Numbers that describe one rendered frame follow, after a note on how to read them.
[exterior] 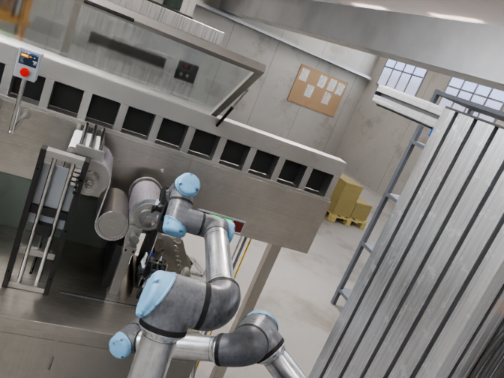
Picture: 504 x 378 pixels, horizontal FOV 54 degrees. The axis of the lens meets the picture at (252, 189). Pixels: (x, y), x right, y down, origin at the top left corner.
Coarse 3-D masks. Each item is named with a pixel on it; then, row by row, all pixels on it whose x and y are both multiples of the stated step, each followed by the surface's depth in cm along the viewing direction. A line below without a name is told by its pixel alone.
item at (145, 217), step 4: (148, 208) 190; (140, 212) 190; (144, 212) 189; (148, 212) 189; (140, 216) 189; (144, 216) 189; (148, 216) 190; (152, 216) 190; (156, 216) 191; (140, 220) 190; (144, 220) 190; (148, 220) 190; (156, 220) 191; (144, 224) 191; (148, 224) 191
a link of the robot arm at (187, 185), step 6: (186, 174) 152; (192, 174) 153; (180, 180) 150; (186, 180) 151; (192, 180) 152; (198, 180) 153; (174, 186) 153; (180, 186) 150; (186, 186) 150; (192, 186) 151; (198, 186) 152; (174, 192) 152; (180, 192) 151; (186, 192) 150; (192, 192) 151; (186, 198) 151; (192, 198) 153
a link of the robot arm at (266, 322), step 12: (252, 312) 160; (264, 312) 160; (240, 324) 154; (252, 324) 150; (264, 324) 153; (276, 324) 160; (276, 336) 154; (276, 348) 152; (264, 360) 152; (276, 360) 153; (288, 360) 154; (276, 372) 153; (288, 372) 153; (300, 372) 155
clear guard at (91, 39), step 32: (0, 0) 164; (32, 0) 160; (64, 0) 157; (0, 32) 186; (32, 32) 181; (64, 32) 177; (96, 32) 172; (128, 32) 168; (96, 64) 197; (128, 64) 191; (160, 64) 186; (192, 64) 181; (224, 64) 176; (192, 96) 208; (224, 96) 201
